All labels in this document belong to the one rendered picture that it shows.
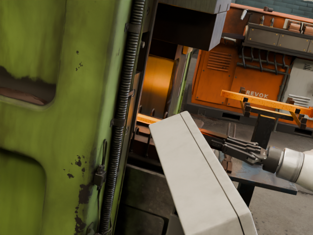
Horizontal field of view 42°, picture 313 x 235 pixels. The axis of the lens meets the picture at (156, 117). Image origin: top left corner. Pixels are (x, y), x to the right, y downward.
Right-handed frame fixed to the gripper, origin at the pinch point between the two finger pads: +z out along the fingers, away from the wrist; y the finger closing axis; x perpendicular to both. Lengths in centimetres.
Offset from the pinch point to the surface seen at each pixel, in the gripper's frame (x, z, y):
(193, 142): 20, -1, -55
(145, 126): -1.5, 20.3, -3.0
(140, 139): -2.4, 18.7, -10.9
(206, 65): -46, 50, 338
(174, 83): 7.0, 19.7, 23.8
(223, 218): 19, -8, -74
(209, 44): 28.8, 6.5, -12.3
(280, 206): -98, -52, 170
